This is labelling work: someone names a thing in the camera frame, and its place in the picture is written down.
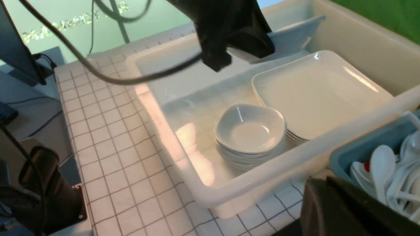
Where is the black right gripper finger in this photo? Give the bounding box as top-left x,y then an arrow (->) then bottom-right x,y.
300,176 -> 420,236

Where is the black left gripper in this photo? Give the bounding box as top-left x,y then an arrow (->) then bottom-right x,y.
169,0 -> 275,72

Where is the white bowl tray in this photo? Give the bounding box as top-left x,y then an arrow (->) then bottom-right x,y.
228,15 -> 326,64

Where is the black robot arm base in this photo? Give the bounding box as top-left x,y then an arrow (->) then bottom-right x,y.
1,146 -> 88,236

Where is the black serving tray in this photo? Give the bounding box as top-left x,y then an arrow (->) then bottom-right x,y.
272,218 -> 303,236

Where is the teal plastic bin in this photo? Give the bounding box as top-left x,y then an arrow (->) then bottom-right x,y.
329,110 -> 420,210

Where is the pile of white spoons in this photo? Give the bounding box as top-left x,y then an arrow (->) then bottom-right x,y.
349,111 -> 419,224

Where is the large white plastic tub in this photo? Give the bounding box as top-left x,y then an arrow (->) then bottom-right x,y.
135,0 -> 419,218

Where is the stack of white bowls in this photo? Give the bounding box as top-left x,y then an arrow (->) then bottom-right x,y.
214,104 -> 287,171

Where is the stack of white square plates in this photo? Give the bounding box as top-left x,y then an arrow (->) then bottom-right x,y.
251,50 -> 393,144

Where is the green cloth backdrop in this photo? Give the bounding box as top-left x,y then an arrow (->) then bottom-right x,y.
333,0 -> 420,45

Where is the white grid tablecloth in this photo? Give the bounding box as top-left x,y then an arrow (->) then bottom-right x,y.
54,23 -> 328,236

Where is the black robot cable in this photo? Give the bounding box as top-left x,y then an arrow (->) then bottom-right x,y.
18,0 -> 205,86

